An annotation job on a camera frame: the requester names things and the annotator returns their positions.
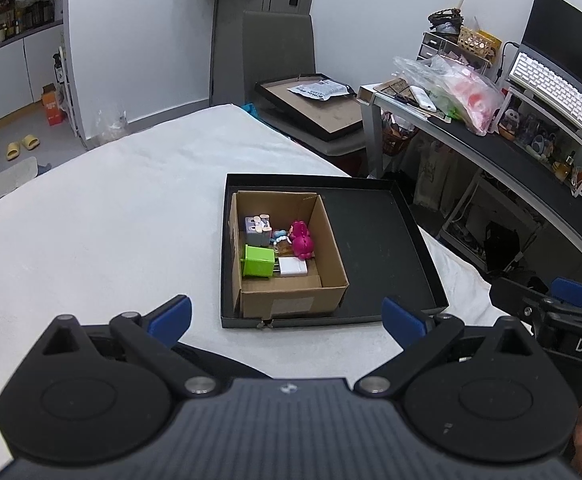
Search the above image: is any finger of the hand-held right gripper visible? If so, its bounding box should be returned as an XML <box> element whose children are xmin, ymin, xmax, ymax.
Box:
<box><xmin>489</xmin><ymin>277</ymin><xmax>552</xmax><ymax>322</ymax></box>
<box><xmin>550</xmin><ymin>277</ymin><xmax>582</xmax><ymax>312</ymax></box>

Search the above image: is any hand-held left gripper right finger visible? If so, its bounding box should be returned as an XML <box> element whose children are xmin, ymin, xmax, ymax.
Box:
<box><xmin>353</xmin><ymin>296</ymin><xmax>538</xmax><ymax>397</ymax></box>

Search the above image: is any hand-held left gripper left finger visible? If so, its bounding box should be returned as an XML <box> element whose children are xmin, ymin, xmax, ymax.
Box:
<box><xmin>35</xmin><ymin>295</ymin><xmax>220</xmax><ymax>397</ymax></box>

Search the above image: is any black shallow tray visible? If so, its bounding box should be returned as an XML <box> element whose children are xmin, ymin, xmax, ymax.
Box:
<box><xmin>219</xmin><ymin>173</ymin><xmax>450</xmax><ymax>330</ymax></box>

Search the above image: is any green charger plug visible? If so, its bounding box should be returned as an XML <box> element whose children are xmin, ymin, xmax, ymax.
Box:
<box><xmin>240</xmin><ymin>244</ymin><xmax>277</xmax><ymax>279</ymax></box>

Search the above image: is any brown cardboard box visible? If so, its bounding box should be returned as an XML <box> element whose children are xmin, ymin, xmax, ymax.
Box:
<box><xmin>228</xmin><ymin>190</ymin><xmax>351</xmax><ymax>320</ymax></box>

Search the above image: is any white charger plug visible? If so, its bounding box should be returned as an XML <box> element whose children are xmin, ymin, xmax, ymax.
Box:
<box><xmin>277</xmin><ymin>256</ymin><xmax>308</xmax><ymax>279</ymax></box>

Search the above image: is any grey patterned small box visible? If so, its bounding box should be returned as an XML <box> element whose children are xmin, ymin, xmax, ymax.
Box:
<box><xmin>243</xmin><ymin>214</ymin><xmax>272</xmax><ymax>247</ymax></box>

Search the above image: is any pink doll figure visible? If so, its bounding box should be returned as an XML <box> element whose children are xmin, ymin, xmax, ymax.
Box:
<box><xmin>289</xmin><ymin>219</ymin><xmax>316</xmax><ymax>261</ymax></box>

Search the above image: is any small blue white figurine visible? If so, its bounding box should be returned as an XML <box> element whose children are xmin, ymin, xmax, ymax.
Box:
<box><xmin>270</xmin><ymin>229</ymin><xmax>292</xmax><ymax>256</ymax></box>

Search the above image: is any black box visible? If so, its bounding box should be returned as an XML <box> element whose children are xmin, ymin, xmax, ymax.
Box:
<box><xmin>483</xmin><ymin>220</ymin><xmax>522</xmax><ymax>272</ymax></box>

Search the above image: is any white tote bag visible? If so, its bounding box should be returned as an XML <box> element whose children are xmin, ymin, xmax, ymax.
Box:
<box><xmin>413</xmin><ymin>140</ymin><xmax>460</xmax><ymax>212</ymax></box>

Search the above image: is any white-legged desk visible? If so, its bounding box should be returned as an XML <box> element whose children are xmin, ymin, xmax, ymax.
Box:
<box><xmin>358</xmin><ymin>82</ymin><xmax>582</xmax><ymax>283</ymax></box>

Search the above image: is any clear acrylic desk riser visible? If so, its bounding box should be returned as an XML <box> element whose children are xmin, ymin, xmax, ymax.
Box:
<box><xmin>500</xmin><ymin>84</ymin><xmax>582</xmax><ymax>202</ymax></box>

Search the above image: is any white keyboard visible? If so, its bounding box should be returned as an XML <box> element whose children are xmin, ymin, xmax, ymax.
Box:
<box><xmin>510</xmin><ymin>51</ymin><xmax>582</xmax><ymax>149</ymax></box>

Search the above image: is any pile of clear plastic bags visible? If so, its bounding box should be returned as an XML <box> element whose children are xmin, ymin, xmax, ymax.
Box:
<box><xmin>393</xmin><ymin>55</ymin><xmax>506</xmax><ymax>137</ymax></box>

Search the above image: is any grey floor mat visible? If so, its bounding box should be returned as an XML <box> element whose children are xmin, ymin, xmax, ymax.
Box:
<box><xmin>0</xmin><ymin>156</ymin><xmax>40</xmax><ymax>197</ymax></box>

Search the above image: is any orange carton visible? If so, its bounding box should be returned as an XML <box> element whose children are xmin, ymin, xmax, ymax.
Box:
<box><xmin>41</xmin><ymin>84</ymin><xmax>67</xmax><ymax>126</ymax></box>

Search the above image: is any grey plastic mail bag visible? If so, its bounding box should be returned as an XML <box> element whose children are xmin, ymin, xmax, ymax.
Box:
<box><xmin>287</xmin><ymin>78</ymin><xmax>351</xmax><ymax>102</ymax></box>

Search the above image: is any black computer monitor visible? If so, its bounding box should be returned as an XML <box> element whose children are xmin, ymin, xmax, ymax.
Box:
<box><xmin>521</xmin><ymin>0</ymin><xmax>582</xmax><ymax>114</ymax></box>

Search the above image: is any small drawer organizer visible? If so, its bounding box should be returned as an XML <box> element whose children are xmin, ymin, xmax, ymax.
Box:
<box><xmin>418</xmin><ymin>31</ymin><xmax>490</xmax><ymax>74</ymax></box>

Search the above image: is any yellow woven basket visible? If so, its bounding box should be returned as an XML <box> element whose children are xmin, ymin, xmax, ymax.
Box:
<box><xmin>458</xmin><ymin>25</ymin><xmax>503</xmax><ymax>56</ymax></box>

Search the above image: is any grey upholstered chair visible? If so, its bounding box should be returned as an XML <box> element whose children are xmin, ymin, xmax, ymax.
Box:
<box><xmin>211</xmin><ymin>10</ymin><xmax>373</xmax><ymax>157</ymax></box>

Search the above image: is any black picture frame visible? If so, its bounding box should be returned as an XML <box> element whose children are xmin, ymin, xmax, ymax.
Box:
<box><xmin>254</xmin><ymin>74</ymin><xmax>368</xmax><ymax>144</ymax></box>

